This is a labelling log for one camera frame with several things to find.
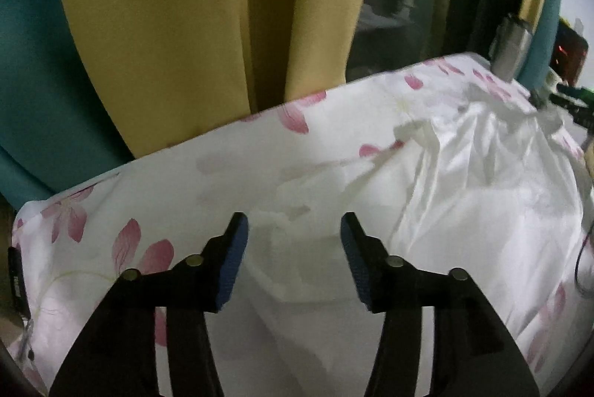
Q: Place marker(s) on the black box with red lights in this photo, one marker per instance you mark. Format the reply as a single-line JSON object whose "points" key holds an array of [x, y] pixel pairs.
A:
{"points": [[568, 54]]}

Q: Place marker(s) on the pink floral bed sheet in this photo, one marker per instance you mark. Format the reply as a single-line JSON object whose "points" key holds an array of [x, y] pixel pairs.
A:
{"points": [[162, 193]]}

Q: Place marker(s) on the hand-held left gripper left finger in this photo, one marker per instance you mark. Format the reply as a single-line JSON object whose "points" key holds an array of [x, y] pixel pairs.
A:
{"points": [[234, 258]]}

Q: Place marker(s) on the large white garment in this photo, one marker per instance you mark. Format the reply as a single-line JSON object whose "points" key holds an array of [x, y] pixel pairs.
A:
{"points": [[464, 193]]}

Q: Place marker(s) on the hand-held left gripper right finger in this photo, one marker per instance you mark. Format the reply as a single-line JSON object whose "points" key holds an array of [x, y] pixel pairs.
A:
{"points": [[355, 258]]}

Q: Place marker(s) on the small black device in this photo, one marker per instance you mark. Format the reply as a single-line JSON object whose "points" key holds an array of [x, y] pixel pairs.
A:
{"points": [[17, 281]]}

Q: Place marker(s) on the wide teal curtain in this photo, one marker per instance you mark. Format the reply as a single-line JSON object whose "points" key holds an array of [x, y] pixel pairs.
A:
{"points": [[37, 100]]}

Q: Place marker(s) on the silver metal cylinder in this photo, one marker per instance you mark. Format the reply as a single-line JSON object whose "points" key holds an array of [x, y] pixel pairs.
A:
{"points": [[510, 49]]}

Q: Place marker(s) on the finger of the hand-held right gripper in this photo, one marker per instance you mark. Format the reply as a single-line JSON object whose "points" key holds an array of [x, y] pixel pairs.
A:
{"points": [[540, 98]]}

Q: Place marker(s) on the wide yellow curtain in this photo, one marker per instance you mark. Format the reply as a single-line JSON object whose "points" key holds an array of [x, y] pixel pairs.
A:
{"points": [[162, 30]]}

